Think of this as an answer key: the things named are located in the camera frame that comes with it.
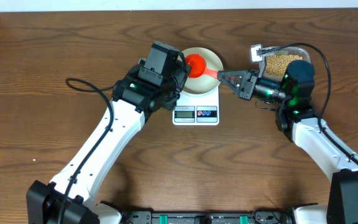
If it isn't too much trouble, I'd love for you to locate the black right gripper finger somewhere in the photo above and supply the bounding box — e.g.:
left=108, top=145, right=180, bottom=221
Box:
left=218, top=70, right=250, bottom=82
left=222, top=79, right=244, bottom=95

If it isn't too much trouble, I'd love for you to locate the clear plastic bean container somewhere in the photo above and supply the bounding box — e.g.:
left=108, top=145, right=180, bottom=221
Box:
left=259, top=47, right=311, bottom=81

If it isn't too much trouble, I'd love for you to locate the white digital kitchen scale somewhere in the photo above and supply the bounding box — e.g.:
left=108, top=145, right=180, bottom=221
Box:
left=172, top=86, right=219, bottom=126

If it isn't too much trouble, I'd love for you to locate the cream bowl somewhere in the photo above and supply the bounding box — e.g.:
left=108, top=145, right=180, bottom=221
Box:
left=183, top=47, right=223, bottom=95

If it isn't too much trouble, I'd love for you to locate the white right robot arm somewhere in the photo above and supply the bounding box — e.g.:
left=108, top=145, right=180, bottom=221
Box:
left=217, top=60, right=358, bottom=223

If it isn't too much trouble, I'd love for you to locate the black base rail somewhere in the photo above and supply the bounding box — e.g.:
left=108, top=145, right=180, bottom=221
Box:
left=119, top=208, right=295, bottom=224

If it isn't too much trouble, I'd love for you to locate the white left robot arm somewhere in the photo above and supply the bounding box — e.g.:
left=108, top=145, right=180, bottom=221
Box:
left=26, top=59, right=191, bottom=223

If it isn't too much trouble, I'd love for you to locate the red measuring scoop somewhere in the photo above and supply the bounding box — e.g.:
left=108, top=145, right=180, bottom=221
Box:
left=185, top=54, right=218, bottom=79

